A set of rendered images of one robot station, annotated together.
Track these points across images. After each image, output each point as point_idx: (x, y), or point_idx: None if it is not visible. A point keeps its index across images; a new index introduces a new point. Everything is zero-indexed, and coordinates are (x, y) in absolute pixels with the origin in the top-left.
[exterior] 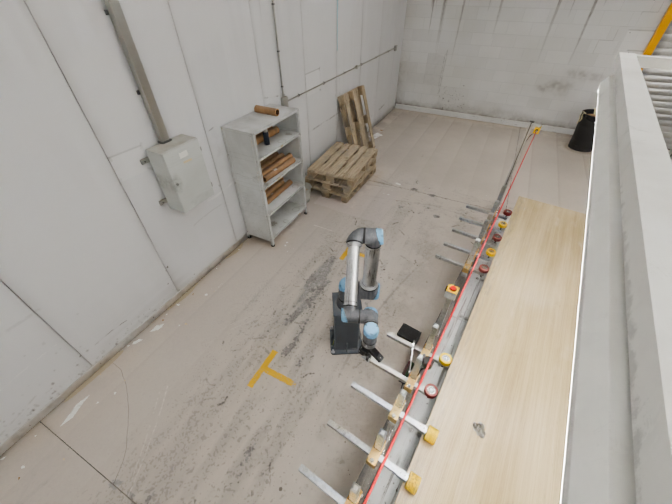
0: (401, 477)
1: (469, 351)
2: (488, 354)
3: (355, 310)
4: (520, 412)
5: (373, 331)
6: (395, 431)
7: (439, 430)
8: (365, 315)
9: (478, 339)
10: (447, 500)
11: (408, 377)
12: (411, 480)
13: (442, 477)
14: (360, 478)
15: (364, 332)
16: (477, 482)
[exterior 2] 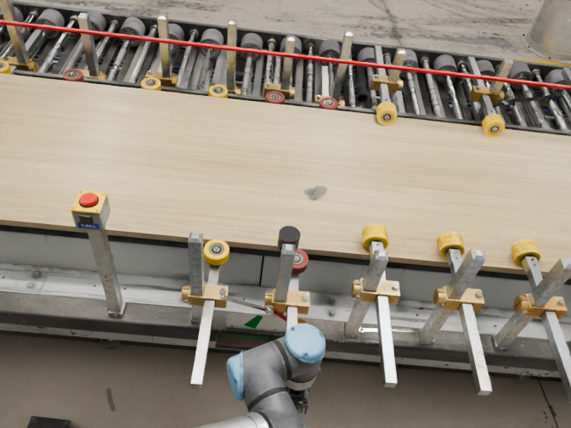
0: (460, 256)
1: (178, 218)
2: (171, 192)
3: (271, 407)
4: (257, 154)
5: (311, 331)
6: (363, 323)
7: (353, 236)
8: (271, 374)
9: (142, 208)
10: (428, 214)
11: (278, 312)
12: (457, 240)
13: (409, 222)
14: (460, 348)
15: (321, 355)
16: (383, 189)
